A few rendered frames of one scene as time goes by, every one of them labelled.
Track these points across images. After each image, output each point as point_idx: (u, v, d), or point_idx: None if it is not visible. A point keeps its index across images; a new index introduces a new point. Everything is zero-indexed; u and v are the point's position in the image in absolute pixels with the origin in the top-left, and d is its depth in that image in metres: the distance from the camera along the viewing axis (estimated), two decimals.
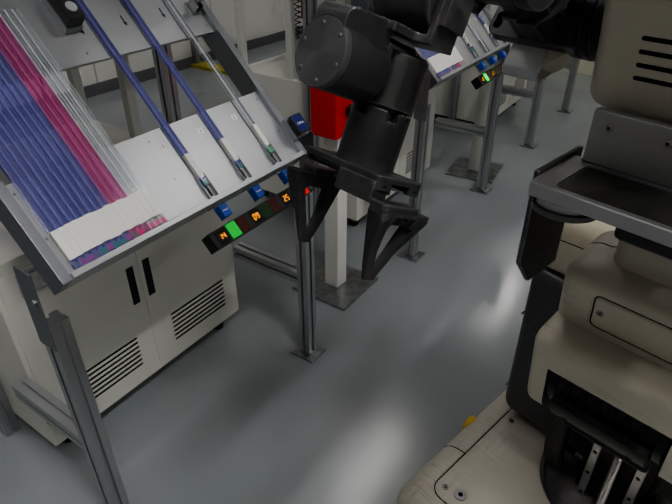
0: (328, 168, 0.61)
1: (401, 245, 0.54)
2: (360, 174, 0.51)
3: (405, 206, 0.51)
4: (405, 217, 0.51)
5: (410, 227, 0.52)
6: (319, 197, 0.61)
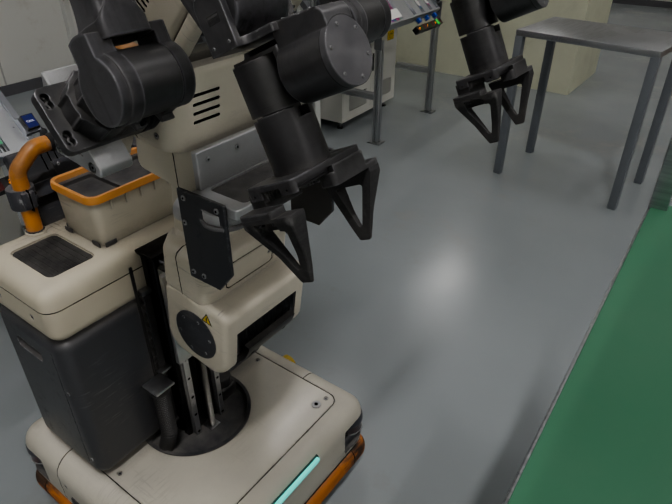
0: (254, 212, 0.52)
1: (346, 202, 0.61)
2: (348, 155, 0.54)
3: None
4: None
5: None
6: (271, 243, 0.53)
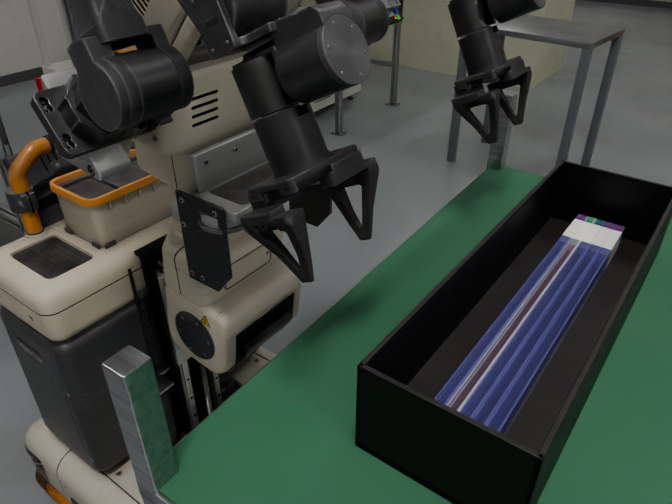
0: (254, 213, 0.52)
1: (346, 202, 0.61)
2: (347, 155, 0.54)
3: None
4: None
5: None
6: (271, 243, 0.53)
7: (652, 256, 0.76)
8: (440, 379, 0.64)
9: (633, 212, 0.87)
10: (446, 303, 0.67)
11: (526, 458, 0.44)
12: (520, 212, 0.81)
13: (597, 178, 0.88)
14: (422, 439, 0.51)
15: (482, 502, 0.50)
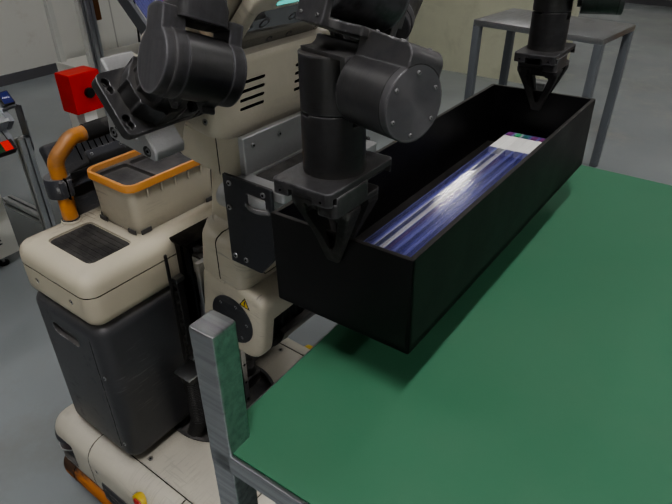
0: None
1: None
2: (354, 187, 0.50)
3: None
4: None
5: None
6: (313, 219, 0.55)
7: (564, 154, 0.84)
8: None
9: (557, 126, 0.95)
10: None
11: (401, 264, 0.52)
12: (447, 123, 0.89)
13: (523, 97, 0.96)
14: (326, 272, 0.59)
15: (377, 322, 0.57)
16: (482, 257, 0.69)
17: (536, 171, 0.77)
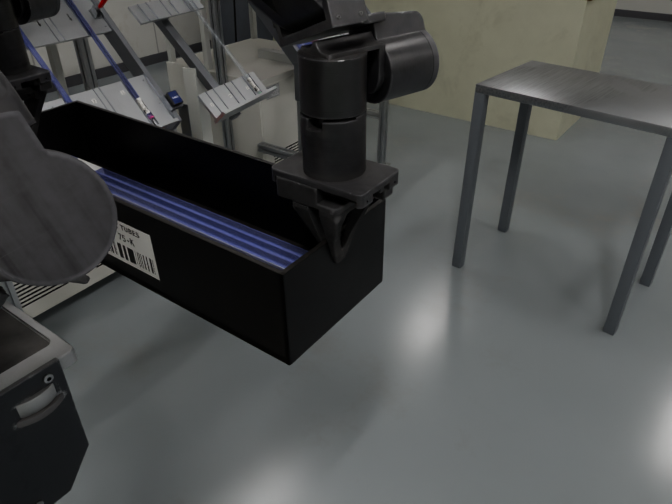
0: (339, 200, 0.51)
1: (310, 227, 0.55)
2: (368, 165, 0.54)
3: None
4: None
5: None
6: (339, 229, 0.53)
7: (133, 148, 0.87)
8: None
9: (60, 142, 0.89)
10: (154, 251, 0.62)
11: (380, 208, 0.61)
12: None
13: None
14: (332, 279, 0.58)
15: (366, 279, 0.64)
16: (262, 225, 0.76)
17: (174, 160, 0.81)
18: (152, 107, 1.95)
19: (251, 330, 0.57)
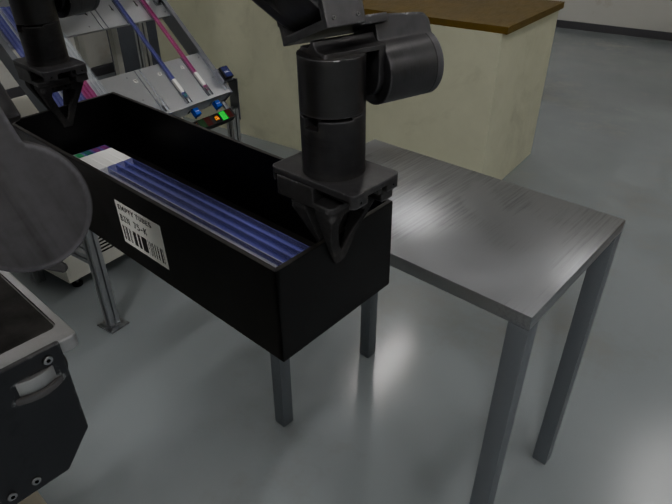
0: (336, 200, 0.51)
1: (310, 226, 0.55)
2: (369, 166, 0.53)
3: None
4: None
5: None
6: (337, 229, 0.53)
7: (162, 139, 0.89)
8: None
9: (95, 132, 0.93)
10: (164, 242, 0.64)
11: (386, 210, 0.61)
12: None
13: (50, 119, 0.87)
14: (331, 279, 0.58)
15: (370, 280, 0.64)
16: (277, 221, 0.76)
17: (198, 153, 0.82)
18: None
19: (249, 324, 0.58)
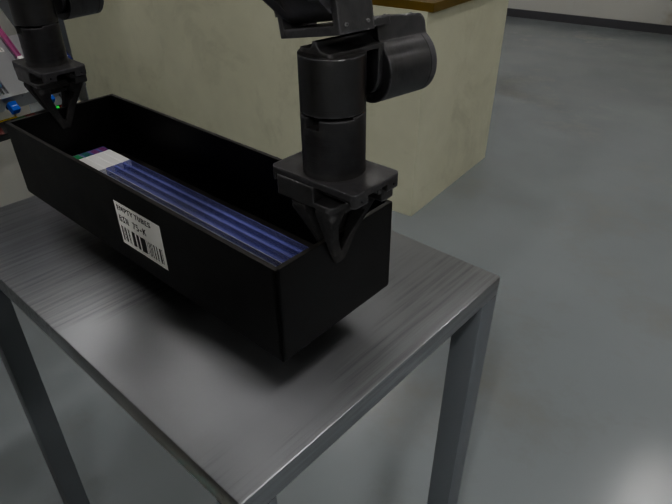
0: (337, 200, 0.51)
1: (310, 226, 0.55)
2: (369, 166, 0.54)
3: None
4: None
5: None
6: (337, 229, 0.53)
7: (161, 141, 0.89)
8: None
9: (94, 133, 0.93)
10: (163, 242, 0.64)
11: (386, 211, 0.61)
12: (63, 168, 0.74)
13: (49, 121, 0.87)
14: (331, 279, 0.58)
15: (369, 281, 0.64)
16: (276, 222, 0.76)
17: (197, 155, 0.82)
18: None
19: (248, 324, 0.58)
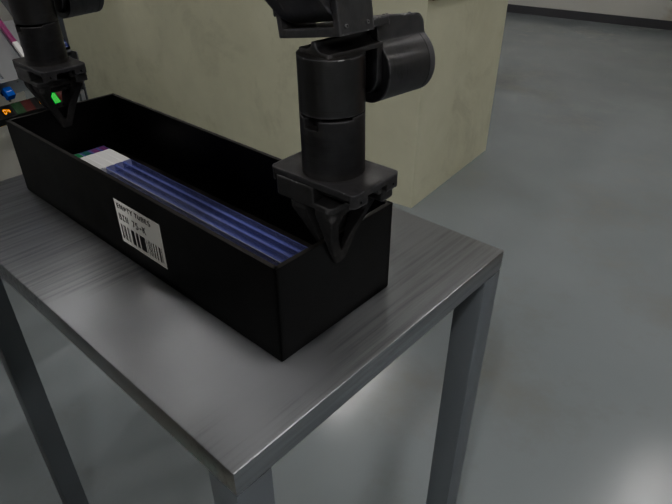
0: (336, 200, 0.51)
1: (310, 226, 0.55)
2: (369, 166, 0.54)
3: None
4: None
5: None
6: (337, 229, 0.53)
7: (161, 141, 0.89)
8: None
9: (94, 132, 0.93)
10: (163, 241, 0.63)
11: (386, 212, 0.61)
12: (63, 166, 0.74)
13: (49, 119, 0.87)
14: (331, 279, 0.58)
15: (369, 282, 0.64)
16: (276, 223, 0.76)
17: (197, 155, 0.83)
18: None
19: (247, 324, 0.58)
